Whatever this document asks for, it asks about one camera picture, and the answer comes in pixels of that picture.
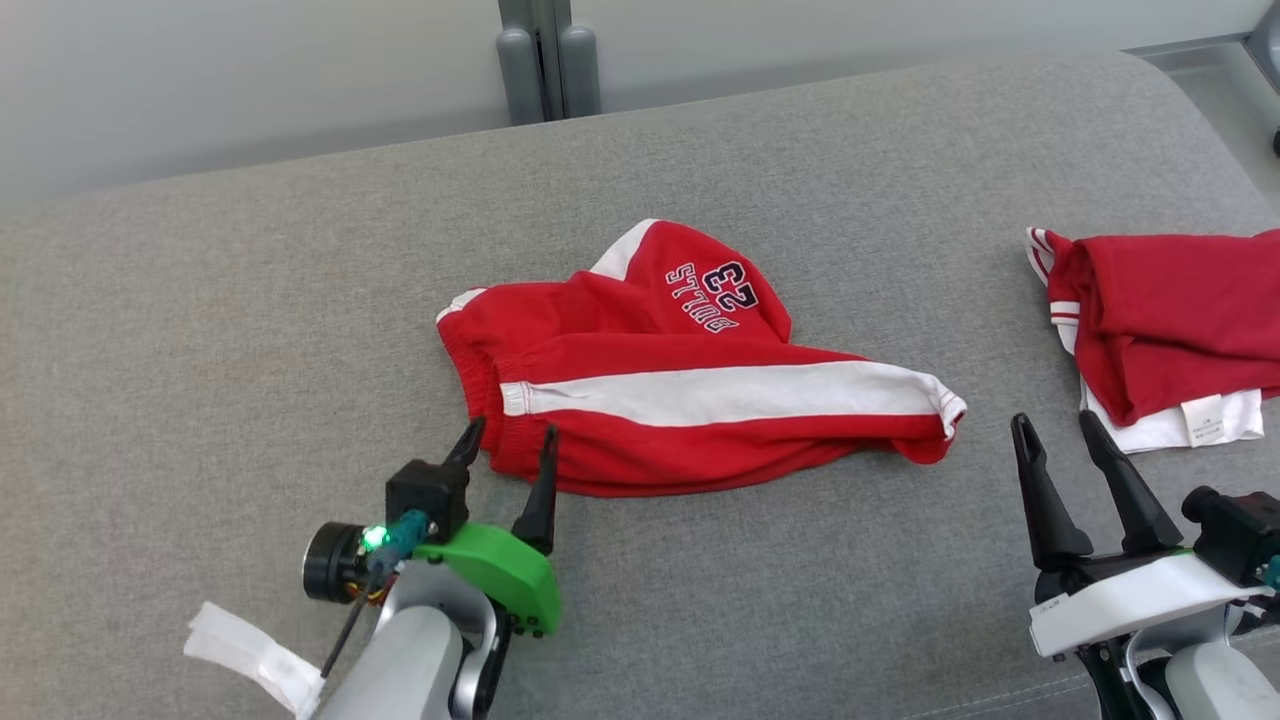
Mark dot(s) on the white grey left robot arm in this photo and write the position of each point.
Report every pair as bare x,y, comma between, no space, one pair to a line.
410,665

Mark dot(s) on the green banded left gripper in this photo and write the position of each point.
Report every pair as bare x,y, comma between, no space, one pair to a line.
500,580

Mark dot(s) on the red white-striped shorts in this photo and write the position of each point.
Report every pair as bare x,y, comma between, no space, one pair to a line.
650,440

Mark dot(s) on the grey fabric sofa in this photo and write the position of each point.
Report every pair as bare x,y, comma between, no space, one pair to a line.
250,350

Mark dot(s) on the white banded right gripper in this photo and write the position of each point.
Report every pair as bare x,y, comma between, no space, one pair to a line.
1140,595

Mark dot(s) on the red white basketball jersey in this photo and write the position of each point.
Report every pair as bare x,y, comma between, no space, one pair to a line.
1170,310

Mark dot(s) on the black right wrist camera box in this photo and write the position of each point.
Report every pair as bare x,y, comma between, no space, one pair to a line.
1235,535

